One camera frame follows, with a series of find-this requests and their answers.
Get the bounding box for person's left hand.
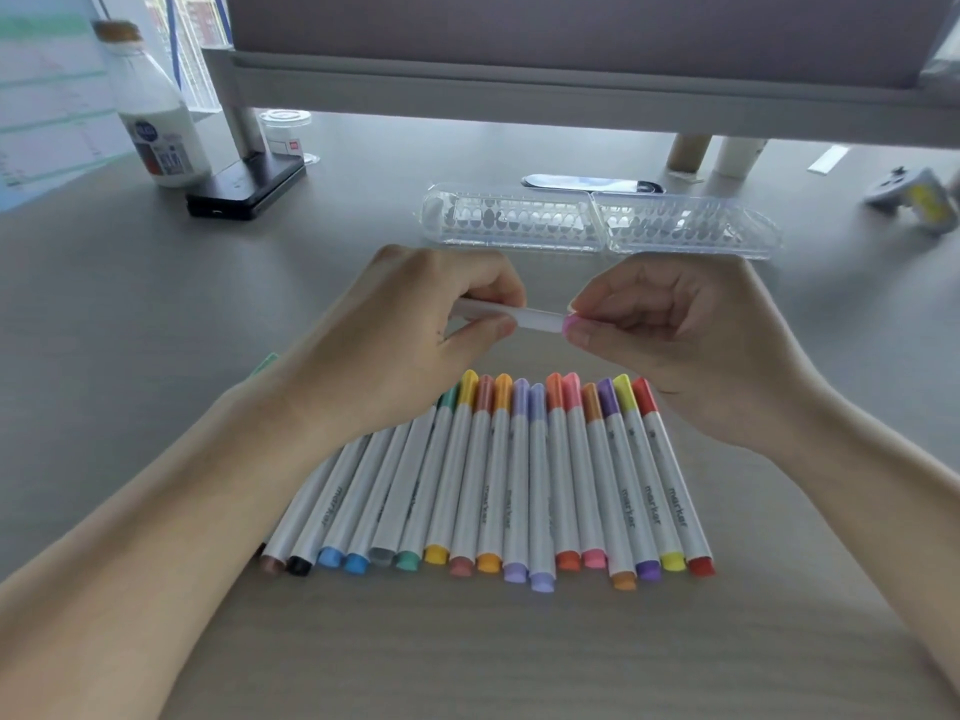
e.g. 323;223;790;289
281;244;528;460

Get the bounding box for person's right hand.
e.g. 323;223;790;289
562;252;834;455

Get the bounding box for mint-ended white marker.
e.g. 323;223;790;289
395;383;460;575

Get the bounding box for sky-blue-ended white marker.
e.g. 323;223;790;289
316;430;395;571
343;423;414;577

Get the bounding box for crimson-ended white marker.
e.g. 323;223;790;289
631;376;716;578

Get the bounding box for light-pink-ended white marker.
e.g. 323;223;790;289
449;297;583;336

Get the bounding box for black-ended white marker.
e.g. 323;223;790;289
286;438;373;578

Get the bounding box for dusty-pink-ended white marker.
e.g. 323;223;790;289
448;374;496;580

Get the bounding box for yellow-green-tipped white marker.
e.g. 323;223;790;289
612;372;688;575

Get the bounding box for orange-tipped white marker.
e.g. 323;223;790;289
476;372;514;576

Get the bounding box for purple-ended white marker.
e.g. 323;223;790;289
596;376;663;582

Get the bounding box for tan-ended white marker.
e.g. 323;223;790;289
258;456;339;578

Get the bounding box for lavender-ended white marker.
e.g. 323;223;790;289
502;378;532;586

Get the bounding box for copper-ended white marker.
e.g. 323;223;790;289
581;381;639;593

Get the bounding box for pink-ended white marker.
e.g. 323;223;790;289
562;372;609;571

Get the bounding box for clear plastic marker case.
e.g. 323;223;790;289
418;183;783;261

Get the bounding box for red-tipped white marker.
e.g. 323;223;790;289
545;372;583;573

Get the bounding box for person's left forearm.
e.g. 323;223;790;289
0;389;339;720

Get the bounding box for person's right forearm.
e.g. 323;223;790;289
768;378;960;691

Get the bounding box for white paper cup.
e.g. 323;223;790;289
712;136;770;179

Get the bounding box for brown paper cup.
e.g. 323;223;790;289
665;132;714;175

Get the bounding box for black rectangular power bank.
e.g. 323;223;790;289
185;151;307;221

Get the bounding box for white paper slip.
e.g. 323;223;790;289
807;144;851;176

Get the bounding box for small clear jar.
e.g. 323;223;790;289
258;109;320;164

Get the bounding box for white and yellow controller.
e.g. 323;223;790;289
863;166;960;235

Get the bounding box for grey desk shelf riser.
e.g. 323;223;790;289
202;46;960;177

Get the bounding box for white milk bottle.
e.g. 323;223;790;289
93;19;214;188

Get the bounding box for grey desk divider shelf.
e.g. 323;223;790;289
224;0;946;91

